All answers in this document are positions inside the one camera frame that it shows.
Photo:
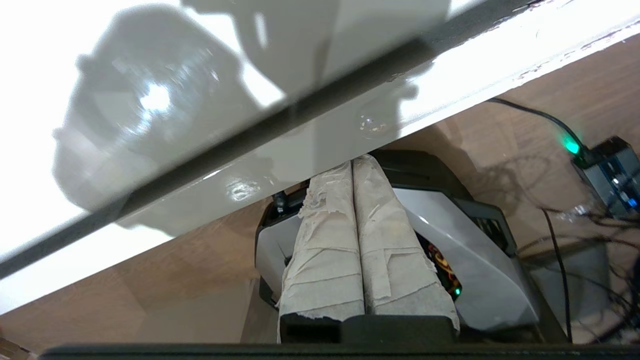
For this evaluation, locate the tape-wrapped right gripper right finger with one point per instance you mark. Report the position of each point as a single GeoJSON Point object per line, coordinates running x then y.
{"type": "Point", "coordinates": [395, 260]}

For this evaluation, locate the black electronics box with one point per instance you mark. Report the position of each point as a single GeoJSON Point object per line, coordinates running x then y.
{"type": "Point", "coordinates": [612, 170]}

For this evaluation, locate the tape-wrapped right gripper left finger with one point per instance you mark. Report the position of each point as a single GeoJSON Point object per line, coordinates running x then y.
{"type": "Point", "coordinates": [325, 260]}

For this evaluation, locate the white cabinet drawer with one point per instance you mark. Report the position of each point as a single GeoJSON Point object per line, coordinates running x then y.
{"type": "Point", "coordinates": [500, 60]}

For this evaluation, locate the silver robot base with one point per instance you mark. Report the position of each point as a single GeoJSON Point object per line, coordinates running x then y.
{"type": "Point", "coordinates": [475, 250]}

